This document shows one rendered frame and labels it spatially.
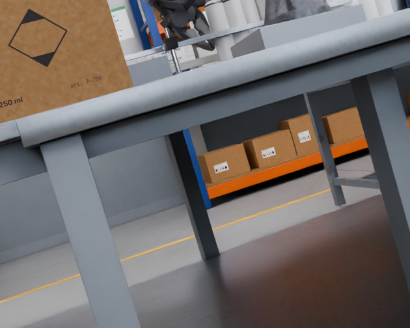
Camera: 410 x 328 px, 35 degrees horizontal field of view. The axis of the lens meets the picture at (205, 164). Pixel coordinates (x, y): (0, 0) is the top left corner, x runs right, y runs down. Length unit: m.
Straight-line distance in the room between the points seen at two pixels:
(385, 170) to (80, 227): 0.60
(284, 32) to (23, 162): 0.61
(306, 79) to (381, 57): 0.14
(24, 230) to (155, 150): 1.41
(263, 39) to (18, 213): 5.03
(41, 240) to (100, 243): 5.26
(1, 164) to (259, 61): 0.42
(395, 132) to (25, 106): 0.68
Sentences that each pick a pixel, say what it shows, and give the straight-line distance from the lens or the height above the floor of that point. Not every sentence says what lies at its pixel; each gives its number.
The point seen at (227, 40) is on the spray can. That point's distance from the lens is 1.77.
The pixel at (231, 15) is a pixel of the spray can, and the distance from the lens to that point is 1.80.
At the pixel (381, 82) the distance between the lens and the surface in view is 1.26.
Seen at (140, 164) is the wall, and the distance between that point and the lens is 6.23.
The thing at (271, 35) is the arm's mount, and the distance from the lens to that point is 1.36.
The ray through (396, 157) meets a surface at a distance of 1.27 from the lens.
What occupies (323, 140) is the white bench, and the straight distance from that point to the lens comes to 3.83.
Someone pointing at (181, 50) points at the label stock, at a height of 1.00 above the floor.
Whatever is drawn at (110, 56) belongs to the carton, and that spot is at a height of 0.92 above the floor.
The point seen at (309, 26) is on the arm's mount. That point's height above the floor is 0.87.
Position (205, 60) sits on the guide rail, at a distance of 1.81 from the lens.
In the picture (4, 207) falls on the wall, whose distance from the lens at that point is 6.22.
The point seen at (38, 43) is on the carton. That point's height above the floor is 0.98.
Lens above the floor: 0.76
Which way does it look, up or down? 4 degrees down
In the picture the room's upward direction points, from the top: 17 degrees counter-clockwise
